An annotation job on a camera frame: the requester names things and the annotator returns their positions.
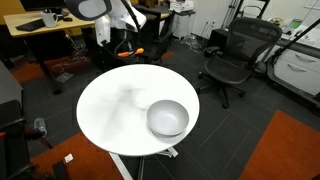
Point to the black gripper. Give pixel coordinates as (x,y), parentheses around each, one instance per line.
(135,40)

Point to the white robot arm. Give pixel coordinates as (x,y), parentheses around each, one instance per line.
(123,16)

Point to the grey bowl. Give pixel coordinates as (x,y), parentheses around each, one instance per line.
(167,117)

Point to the black padded chair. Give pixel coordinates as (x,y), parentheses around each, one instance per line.
(160,36)

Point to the white printer cabinet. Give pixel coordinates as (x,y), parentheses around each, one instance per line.
(183,25)

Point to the white printer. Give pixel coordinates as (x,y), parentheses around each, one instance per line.
(181,5)

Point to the black computer mouse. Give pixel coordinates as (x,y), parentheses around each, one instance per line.
(67,19)

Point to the black computer tower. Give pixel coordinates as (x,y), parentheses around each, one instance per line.
(218,38)

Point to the white mug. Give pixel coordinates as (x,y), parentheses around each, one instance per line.
(49,18)

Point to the black mesh office chair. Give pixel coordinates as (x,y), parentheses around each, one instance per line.
(230,66)

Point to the black monitor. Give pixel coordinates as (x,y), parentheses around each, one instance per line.
(41,4)

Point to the black keyboard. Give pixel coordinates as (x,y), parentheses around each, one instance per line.
(30,25)

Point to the white table base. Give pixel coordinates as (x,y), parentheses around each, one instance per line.
(118,166)

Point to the clear plastic bottle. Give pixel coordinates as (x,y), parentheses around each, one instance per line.
(40,126)

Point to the wooden desk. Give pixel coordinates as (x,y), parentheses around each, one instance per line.
(13,21)

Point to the white paper tag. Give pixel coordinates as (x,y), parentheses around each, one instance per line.
(68,158)

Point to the black equipment rack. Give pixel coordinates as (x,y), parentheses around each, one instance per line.
(11,133)

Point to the white drawer cabinet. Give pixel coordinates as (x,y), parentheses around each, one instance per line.
(296,71)

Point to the green box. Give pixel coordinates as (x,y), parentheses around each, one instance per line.
(295,23)

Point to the black camera stand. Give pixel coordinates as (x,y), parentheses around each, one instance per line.
(295,38)

